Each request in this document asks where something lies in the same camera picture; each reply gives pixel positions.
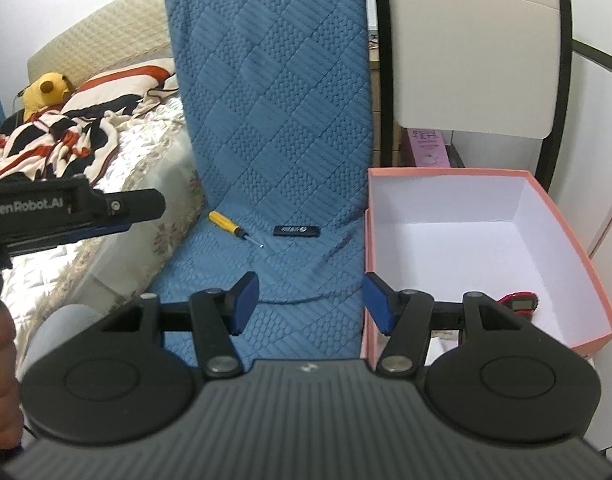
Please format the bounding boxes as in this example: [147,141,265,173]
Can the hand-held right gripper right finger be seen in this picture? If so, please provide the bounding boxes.
[363,272,533,377]

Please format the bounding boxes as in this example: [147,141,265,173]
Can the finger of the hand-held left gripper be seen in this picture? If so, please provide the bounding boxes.
[8,220,132,257]
[104,188,167,222]

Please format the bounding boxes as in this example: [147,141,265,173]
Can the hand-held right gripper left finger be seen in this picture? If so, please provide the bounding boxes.
[102,271,261,379]

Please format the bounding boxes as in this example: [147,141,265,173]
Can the pink cardboard box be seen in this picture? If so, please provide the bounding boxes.
[361,167,612,376]

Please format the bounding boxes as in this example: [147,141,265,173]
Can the red black toy figure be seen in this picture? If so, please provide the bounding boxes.
[498,291,538,319]

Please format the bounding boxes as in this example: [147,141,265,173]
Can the person's left hand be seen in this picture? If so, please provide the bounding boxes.
[0,301,25,423]

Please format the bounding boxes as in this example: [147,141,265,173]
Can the bed with floral sheet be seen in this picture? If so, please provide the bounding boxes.
[0,0,209,361]

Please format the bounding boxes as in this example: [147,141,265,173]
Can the striped orange black blanket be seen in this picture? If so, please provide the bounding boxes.
[0,95,187,186]

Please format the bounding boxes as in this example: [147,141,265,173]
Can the black flat stick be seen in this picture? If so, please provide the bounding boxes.
[273,224,321,239]

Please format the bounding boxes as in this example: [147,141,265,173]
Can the light grey cloth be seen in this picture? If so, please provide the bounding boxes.
[16,304,104,376]

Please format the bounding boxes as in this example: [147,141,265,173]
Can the yellow plush toy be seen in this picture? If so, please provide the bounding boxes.
[23,72,76,123]

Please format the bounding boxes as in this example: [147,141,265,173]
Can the white orange striped pillow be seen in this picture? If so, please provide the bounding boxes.
[60,58,179,111]

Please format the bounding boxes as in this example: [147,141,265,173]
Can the beige quilted headboard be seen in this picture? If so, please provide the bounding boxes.
[26,0,179,103]

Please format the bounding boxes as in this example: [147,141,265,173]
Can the blue quilted seat cover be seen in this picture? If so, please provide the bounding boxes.
[150,0,377,366]

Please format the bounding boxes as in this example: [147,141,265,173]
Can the pink paper carton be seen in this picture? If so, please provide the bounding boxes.
[406,127,453,169]

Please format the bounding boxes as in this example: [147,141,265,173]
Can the brown wooden cabinet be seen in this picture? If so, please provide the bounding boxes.
[370,30,404,167]

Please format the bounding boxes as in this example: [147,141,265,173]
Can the white wardrobe door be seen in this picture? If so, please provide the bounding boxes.
[546,37,612,431]

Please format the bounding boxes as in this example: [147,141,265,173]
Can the yellow handle screwdriver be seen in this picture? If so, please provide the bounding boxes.
[208,210,265,249]

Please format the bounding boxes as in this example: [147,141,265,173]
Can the white chair black frame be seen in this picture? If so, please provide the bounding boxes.
[373,0,574,196]

